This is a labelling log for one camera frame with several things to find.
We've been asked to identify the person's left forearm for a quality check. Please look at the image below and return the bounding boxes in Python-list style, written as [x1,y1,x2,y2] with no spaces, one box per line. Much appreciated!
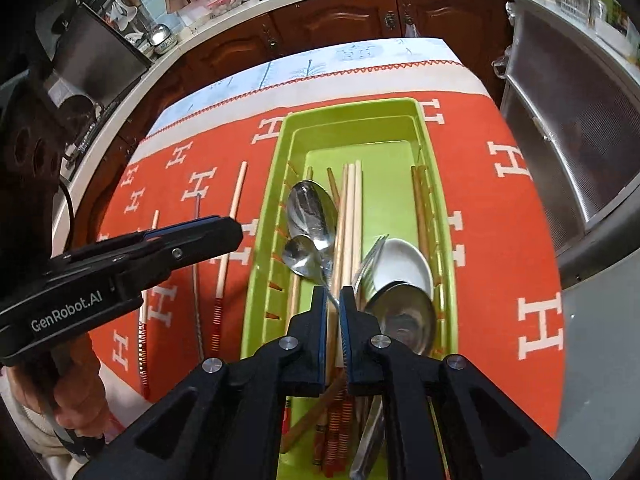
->
[0,375,86,480]

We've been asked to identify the white ceramic spoon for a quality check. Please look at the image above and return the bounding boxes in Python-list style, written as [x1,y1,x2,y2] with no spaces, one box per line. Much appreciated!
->
[372,238,434,304]

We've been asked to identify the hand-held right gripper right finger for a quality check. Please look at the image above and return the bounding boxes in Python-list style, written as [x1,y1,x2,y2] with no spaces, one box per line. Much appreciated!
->
[338,286,592,480]

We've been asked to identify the pale patterned tablecloth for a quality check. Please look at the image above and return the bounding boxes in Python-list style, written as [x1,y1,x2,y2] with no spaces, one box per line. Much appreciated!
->
[149,37,467,134]

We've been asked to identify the small metal spoon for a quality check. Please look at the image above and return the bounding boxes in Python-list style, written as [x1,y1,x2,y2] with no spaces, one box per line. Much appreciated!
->
[281,234,335,307]

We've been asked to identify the green plastic tray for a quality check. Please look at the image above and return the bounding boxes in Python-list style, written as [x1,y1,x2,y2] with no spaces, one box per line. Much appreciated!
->
[240,97,460,480]

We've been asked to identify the brown wooden base cabinets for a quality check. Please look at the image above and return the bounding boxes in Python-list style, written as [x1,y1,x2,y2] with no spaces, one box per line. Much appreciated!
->
[75,0,512,202]

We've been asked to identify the stainless steel cabinet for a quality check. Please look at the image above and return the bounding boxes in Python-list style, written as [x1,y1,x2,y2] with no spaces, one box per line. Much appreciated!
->
[499,0,640,272]

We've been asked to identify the person's left hand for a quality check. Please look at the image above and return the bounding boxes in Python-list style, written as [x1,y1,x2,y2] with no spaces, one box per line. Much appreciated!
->
[12,332,109,456]

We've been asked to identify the thin metal chopstick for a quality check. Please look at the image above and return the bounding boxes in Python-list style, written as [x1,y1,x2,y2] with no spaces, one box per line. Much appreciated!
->
[193,193,207,359]

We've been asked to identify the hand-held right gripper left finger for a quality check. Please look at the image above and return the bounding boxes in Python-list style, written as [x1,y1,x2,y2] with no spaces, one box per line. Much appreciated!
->
[75,285,331,480]

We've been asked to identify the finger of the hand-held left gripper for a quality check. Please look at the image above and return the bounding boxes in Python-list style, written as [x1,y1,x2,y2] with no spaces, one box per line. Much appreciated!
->
[49,215,236,271]
[50,219,245,291]

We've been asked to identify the black gas stove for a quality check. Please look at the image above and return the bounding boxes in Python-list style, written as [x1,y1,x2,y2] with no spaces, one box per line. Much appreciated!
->
[59,89,127,182]

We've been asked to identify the round metal spoon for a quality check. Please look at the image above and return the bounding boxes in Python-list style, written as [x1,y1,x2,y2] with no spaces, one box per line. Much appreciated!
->
[362,282,440,361]

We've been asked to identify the black cable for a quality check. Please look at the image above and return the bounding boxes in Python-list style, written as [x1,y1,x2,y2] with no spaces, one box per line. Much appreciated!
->
[57,179,77,252]

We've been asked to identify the oval metal spoon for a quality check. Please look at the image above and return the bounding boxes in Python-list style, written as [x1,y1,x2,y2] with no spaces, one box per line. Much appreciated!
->
[286,179,341,306]

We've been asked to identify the small steel lidded bowl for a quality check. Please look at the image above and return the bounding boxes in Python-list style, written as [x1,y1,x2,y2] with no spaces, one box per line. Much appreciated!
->
[147,23,176,54]

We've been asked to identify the orange printed cloth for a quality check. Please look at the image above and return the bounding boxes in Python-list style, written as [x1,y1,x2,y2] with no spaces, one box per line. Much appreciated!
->
[92,57,569,442]

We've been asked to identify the metal fork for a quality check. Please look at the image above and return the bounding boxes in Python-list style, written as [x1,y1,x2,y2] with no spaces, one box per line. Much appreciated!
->
[349,233,391,480]

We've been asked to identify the stainless steel rack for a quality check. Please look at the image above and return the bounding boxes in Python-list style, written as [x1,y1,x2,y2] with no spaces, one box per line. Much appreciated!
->
[52,0,154,107]

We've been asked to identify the dark brown perforated holder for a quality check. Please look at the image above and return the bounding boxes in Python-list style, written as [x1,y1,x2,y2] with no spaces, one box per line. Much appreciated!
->
[0,104,72,262]

